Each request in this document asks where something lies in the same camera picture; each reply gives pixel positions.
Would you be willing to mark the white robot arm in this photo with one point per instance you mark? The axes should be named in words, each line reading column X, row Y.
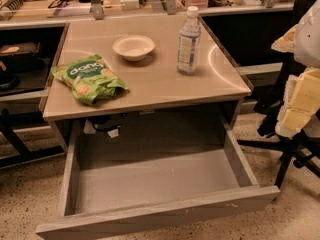
column 303, row 41

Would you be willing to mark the open grey wooden drawer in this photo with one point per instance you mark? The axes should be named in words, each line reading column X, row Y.
column 162, row 170

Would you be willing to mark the green snack chip bag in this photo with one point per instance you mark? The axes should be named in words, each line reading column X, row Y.
column 89, row 79

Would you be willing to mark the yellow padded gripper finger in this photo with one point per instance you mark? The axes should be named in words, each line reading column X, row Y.
column 301, row 99

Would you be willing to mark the black coiled spring holder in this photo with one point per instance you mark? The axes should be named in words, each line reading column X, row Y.
column 9, row 8

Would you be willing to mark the clear plastic water bottle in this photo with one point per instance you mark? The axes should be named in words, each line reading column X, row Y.
column 189, row 37

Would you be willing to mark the white paper bowl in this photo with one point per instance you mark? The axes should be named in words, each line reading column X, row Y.
column 133, row 47

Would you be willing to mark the black office chair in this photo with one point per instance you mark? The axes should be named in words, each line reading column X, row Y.
column 304, row 146

